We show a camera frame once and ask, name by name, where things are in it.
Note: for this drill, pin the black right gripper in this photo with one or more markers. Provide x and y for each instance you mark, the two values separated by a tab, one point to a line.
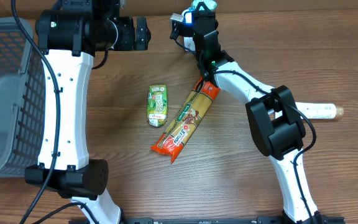
205	18

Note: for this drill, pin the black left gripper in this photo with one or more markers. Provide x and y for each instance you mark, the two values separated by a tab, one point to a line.
140	33

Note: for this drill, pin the teal snack packet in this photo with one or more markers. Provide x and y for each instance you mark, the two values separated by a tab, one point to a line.
210	4

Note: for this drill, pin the green juice carton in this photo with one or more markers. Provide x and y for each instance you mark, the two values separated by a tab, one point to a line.
157	105

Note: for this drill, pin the orange spaghetti packet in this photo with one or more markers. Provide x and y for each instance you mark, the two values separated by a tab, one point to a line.
186	121

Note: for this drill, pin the white tube with gold cap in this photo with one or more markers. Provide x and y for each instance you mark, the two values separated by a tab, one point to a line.
320	110

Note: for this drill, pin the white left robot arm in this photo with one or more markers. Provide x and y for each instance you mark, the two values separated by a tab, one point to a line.
69	35

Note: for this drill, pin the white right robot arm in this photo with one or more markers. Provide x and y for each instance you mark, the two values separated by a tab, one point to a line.
277	126

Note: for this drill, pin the white barcode scanner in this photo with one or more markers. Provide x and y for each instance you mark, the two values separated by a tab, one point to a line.
188	41

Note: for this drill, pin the grey plastic shopping basket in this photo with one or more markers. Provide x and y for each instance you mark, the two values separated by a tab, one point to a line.
22	101

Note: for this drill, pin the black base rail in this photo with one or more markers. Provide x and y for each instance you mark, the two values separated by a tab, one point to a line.
258	220

